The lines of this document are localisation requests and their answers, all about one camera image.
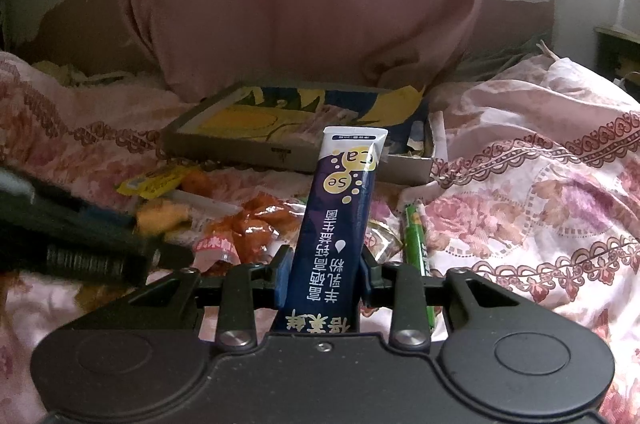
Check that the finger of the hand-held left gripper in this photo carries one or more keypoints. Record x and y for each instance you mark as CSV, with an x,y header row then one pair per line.
x,y
60,201
85,256

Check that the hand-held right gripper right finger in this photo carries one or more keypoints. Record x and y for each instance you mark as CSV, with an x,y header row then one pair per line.
x,y
367,284

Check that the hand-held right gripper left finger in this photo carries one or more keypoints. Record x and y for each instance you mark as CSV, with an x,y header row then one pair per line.
x,y
282,279

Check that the orange-red snack packet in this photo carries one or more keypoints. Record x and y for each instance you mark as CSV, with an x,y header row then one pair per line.
x,y
250,229

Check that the green snack stick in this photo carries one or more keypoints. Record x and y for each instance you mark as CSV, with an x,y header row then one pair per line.
x,y
415,234

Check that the dark blue snack packet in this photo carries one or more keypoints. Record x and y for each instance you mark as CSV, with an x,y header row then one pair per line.
x,y
335,214

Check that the yellow snack packet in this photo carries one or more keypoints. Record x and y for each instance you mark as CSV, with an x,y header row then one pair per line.
x,y
152,183

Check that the box with yellow print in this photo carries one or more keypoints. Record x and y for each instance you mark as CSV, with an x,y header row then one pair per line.
x,y
235,149

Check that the small clear wrapper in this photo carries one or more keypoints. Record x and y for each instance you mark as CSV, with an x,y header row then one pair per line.
x,y
385,244

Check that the white paper strip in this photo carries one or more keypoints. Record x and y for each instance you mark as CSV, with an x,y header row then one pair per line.
x,y
438,131

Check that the pink floral blanket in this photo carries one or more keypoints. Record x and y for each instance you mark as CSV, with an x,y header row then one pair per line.
x,y
540,184

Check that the dark nightstand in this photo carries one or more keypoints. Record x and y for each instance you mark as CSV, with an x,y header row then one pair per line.
x,y
620,54

